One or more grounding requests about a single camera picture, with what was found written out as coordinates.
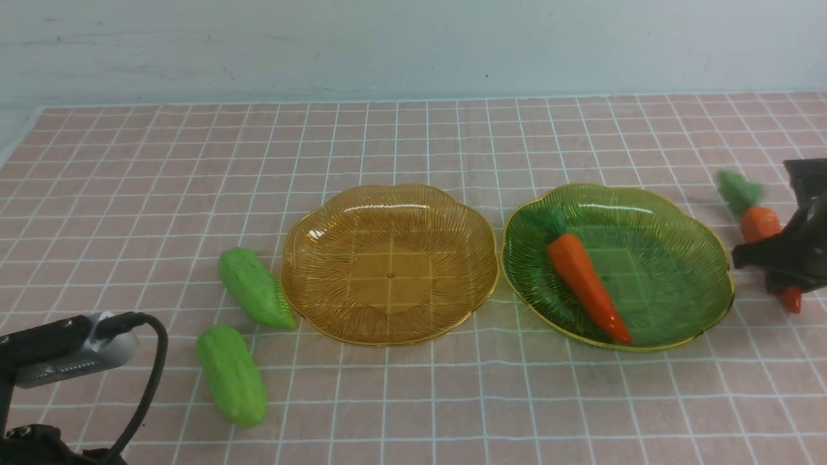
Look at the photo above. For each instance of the amber plastic plate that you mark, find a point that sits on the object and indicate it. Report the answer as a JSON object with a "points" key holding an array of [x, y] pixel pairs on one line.
{"points": [[389, 265]]}

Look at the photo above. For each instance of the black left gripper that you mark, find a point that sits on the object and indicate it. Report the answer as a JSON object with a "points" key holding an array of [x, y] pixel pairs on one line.
{"points": [[34, 444]]}

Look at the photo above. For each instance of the green plastic plate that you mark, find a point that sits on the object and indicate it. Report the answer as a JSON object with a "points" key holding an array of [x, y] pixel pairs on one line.
{"points": [[667, 273]]}

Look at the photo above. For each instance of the green toy gourd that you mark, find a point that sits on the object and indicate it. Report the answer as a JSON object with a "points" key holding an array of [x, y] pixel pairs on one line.
{"points": [[255, 289], [233, 377]]}

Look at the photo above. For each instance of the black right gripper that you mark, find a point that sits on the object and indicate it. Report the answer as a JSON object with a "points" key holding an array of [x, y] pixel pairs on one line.
{"points": [[808, 224]]}

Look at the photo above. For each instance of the orange toy carrot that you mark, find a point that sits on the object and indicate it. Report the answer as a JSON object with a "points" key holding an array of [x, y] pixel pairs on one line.
{"points": [[756, 223], [571, 261]]}

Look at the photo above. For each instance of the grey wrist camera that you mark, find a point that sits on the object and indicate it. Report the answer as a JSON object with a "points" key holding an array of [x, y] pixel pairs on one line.
{"points": [[66, 349]]}

